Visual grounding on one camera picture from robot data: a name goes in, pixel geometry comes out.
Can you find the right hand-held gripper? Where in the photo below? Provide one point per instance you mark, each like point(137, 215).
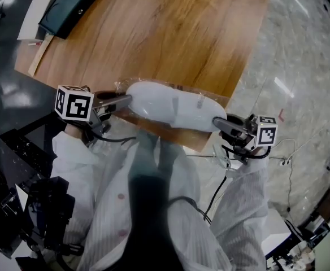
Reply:
point(265, 133)

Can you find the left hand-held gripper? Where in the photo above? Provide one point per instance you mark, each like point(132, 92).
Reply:
point(74, 106)

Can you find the white footwear slipper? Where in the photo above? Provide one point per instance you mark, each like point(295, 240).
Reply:
point(165, 103)

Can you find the clear plastic bag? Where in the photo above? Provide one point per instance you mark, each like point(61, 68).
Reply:
point(182, 135)

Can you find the person's right forearm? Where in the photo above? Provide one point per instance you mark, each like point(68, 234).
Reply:
point(244, 196)

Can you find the person's left forearm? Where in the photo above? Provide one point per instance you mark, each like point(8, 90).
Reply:
point(71, 148)

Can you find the light wooden strip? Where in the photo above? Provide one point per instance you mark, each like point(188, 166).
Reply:
point(39, 56)

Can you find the red white pen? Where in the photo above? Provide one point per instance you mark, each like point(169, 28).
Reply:
point(35, 43)

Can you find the dark green case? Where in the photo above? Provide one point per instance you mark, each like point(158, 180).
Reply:
point(69, 7)

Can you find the person's white striped shirt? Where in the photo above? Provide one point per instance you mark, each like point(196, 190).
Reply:
point(108, 207)

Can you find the white flat box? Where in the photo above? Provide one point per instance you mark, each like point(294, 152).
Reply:
point(33, 15)

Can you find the white small table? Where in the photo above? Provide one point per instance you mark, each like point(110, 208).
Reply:
point(276, 244)

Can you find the black metal frame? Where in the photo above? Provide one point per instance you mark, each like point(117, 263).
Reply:
point(26, 145)

